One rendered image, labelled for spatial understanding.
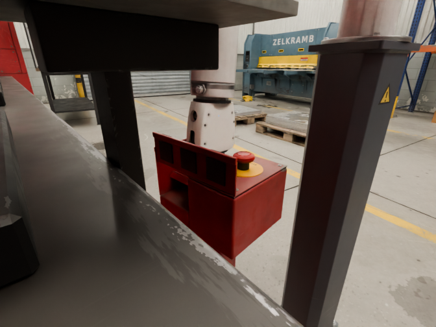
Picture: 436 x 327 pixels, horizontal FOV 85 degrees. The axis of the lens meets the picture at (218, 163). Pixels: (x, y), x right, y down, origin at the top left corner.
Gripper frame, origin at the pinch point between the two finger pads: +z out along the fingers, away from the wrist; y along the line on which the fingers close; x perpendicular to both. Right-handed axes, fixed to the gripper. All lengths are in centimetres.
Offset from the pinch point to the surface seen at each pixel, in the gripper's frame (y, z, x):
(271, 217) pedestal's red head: 2.2, 5.1, -15.0
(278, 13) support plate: -16.8, -23.8, -22.7
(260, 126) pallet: 266, 41, 156
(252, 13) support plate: -18.2, -23.7, -21.3
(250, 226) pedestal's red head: -5.0, 3.8, -15.0
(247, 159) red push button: -2.4, -6.5, -11.3
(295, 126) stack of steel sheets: 264, 32, 102
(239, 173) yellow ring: -3.4, -4.0, -10.7
